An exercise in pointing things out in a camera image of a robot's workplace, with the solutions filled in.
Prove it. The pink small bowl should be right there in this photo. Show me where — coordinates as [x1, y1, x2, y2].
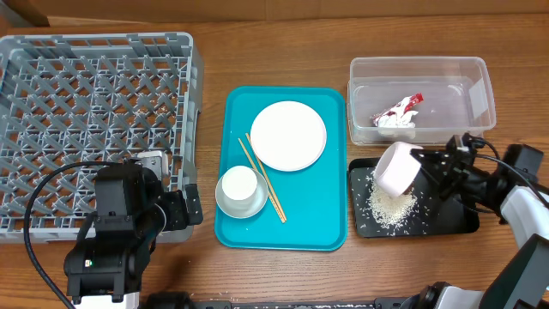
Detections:
[374, 142, 422, 197]

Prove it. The grey bowl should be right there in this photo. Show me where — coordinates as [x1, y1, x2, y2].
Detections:
[215, 168, 268, 219]

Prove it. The white napkin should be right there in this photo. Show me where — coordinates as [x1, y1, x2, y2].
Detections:
[375, 111, 418, 128]

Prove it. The white cup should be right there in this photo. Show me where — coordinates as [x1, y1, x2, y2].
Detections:
[221, 166, 257, 201]

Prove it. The white rice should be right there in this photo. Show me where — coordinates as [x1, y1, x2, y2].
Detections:
[351, 168, 430, 238]

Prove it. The red snack wrapper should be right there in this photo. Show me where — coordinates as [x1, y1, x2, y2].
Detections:
[372, 93, 424, 125]

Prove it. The wooden chopstick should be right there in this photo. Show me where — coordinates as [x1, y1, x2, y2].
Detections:
[238, 137, 287, 224]
[252, 150, 287, 223]

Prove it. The large white plate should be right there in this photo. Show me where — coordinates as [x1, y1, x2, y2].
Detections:
[250, 100, 327, 172]

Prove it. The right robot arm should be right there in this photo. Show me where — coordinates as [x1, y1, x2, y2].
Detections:
[402, 134, 548, 308]

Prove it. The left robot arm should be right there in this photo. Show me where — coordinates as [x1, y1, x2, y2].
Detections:
[63, 161, 203, 307]

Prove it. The black waste tray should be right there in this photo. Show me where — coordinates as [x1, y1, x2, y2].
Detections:
[348, 158, 480, 236]

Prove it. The grey dishwasher rack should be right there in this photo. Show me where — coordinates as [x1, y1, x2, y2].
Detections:
[1, 32, 203, 244]

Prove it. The clear plastic bin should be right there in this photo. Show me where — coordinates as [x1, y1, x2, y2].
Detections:
[347, 57, 497, 146]

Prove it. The teal plastic tray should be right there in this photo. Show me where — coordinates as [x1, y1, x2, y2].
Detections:
[214, 86, 348, 251]

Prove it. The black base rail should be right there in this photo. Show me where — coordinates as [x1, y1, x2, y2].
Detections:
[138, 292, 412, 309]

